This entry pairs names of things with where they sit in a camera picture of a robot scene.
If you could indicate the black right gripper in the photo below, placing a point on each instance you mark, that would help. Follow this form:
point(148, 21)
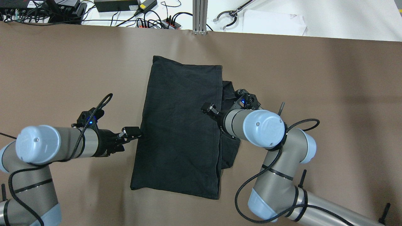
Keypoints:
point(219, 118)

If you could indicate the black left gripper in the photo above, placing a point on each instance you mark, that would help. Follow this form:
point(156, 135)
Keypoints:
point(106, 143)

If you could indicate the black printed t-shirt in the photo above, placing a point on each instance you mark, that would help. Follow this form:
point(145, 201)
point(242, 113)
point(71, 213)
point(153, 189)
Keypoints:
point(181, 149)

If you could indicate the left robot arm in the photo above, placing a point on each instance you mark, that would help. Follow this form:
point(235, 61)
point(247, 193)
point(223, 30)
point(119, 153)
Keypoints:
point(34, 200)

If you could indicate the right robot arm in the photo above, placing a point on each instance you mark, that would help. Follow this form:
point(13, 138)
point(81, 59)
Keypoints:
point(271, 193)

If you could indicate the black and red power strip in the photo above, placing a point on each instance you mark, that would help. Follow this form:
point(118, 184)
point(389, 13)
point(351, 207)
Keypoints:
point(157, 24)

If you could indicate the grabber reach tool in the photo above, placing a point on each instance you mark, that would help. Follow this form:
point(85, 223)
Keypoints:
point(233, 14)

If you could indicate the black power brick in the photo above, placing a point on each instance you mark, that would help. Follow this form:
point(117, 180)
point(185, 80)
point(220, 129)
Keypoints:
point(145, 7)

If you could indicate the black power adapter box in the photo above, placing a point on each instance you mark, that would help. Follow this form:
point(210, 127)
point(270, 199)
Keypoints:
point(116, 5)

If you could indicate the black electronics cluster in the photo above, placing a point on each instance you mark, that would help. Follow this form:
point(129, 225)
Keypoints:
point(43, 11)

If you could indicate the aluminium frame post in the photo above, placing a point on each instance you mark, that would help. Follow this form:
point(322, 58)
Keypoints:
point(199, 26)

